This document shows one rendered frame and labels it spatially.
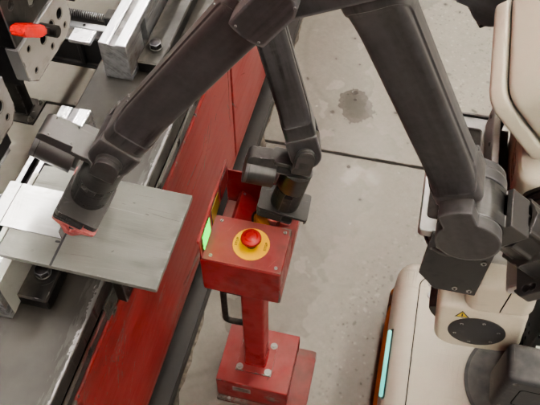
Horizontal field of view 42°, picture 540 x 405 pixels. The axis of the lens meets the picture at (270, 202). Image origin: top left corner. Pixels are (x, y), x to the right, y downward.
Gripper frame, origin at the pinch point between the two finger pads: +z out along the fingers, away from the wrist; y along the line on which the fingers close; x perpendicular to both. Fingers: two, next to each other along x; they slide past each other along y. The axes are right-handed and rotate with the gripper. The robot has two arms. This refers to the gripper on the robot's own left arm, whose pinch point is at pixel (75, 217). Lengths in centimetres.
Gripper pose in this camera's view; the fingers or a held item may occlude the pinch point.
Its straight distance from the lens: 115.8
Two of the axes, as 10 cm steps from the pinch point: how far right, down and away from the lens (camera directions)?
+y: -2.4, 7.9, -5.6
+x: 8.6, 4.4, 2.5
